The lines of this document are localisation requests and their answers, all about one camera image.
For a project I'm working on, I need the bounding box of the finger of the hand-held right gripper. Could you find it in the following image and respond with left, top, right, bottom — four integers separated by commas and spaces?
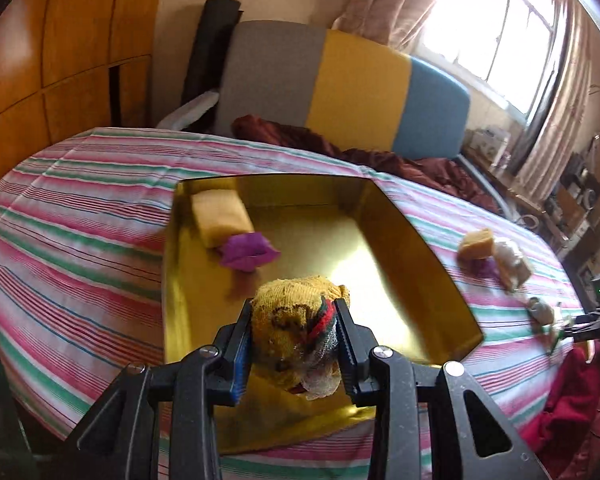
550, 312, 600, 341

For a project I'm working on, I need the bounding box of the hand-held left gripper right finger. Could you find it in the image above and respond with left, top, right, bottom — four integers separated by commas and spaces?
332, 299, 546, 480

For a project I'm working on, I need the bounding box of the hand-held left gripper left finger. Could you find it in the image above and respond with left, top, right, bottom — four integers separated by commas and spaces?
62, 300, 256, 480

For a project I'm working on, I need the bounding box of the small grey object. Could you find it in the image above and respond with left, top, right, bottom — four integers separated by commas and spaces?
527, 297, 556, 326

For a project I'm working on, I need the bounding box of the yellow knitted sock ball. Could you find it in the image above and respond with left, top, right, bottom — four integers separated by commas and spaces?
250, 275, 353, 401

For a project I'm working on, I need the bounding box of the gold-lined maroon storage box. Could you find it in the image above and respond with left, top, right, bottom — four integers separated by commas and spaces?
161, 174, 484, 456

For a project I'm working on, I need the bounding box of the red cloth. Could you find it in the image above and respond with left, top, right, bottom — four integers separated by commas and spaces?
522, 347, 600, 480

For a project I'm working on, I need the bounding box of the cluttered wooden desk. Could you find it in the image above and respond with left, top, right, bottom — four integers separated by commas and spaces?
545, 135, 600, 251

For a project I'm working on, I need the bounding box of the white crumpled plastic bag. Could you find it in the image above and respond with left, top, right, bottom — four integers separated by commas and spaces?
492, 237, 533, 292

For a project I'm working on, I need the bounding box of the purple crumpled cloth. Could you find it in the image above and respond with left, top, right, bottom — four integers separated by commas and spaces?
217, 231, 281, 272

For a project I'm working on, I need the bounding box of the yellow sponge block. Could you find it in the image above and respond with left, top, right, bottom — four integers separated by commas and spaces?
190, 189, 253, 250
457, 228, 496, 261

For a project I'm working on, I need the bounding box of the beige curtain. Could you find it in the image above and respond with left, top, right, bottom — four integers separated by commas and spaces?
512, 0, 593, 201
332, 0, 458, 46

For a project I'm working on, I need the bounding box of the white printed box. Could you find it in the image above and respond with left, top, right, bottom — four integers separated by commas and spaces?
472, 127, 511, 166

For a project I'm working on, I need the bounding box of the maroon blanket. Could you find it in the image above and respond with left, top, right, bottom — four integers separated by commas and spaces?
231, 114, 503, 216

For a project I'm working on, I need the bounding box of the striped bed sheet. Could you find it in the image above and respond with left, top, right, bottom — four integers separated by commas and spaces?
0, 127, 588, 480

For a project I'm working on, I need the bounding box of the white pillow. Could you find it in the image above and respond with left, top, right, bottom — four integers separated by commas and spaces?
156, 91, 220, 133

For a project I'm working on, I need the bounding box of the barred window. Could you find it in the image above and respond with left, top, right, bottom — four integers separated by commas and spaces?
415, 0, 568, 121

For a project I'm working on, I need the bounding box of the grey yellow blue headboard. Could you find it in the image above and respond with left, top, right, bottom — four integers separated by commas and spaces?
215, 20, 472, 161

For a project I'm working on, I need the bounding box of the black rolled mat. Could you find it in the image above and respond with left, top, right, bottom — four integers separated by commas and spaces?
182, 0, 243, 126

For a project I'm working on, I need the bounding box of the wooden wardrobe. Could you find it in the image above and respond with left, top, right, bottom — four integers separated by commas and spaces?
0, 0, 168, 196

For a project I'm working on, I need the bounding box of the grey metal bed rail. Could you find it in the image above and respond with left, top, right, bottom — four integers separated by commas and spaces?
455, 155, 513, 218

